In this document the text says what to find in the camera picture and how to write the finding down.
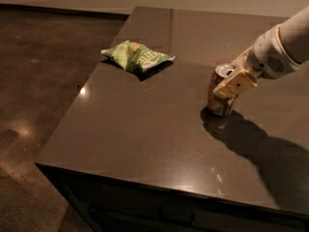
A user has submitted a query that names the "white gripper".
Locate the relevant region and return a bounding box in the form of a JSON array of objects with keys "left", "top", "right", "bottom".
[{"left": 213, "top": 24, "right": 303, "bottom": 99}]

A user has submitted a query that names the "orange soda can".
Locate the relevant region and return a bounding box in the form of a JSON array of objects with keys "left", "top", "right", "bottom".
[{"left": 207, "top": 64, "right": 236, "bottom": 117}]

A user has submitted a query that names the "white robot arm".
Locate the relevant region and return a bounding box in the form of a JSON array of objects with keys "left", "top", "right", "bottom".
[{"left": 213, "top": 8, "right": 309, "bottom": 99}]

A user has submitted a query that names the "green chip bag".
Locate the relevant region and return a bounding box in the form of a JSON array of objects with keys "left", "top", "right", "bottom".
[{"left": 100, "top": 41, "right": 175, "bottom": 73}]

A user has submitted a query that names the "dark cabinet base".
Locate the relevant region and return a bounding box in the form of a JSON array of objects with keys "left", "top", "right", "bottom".
[{"left": 37, "top": 163, "right": 309, "bottom": 232}]

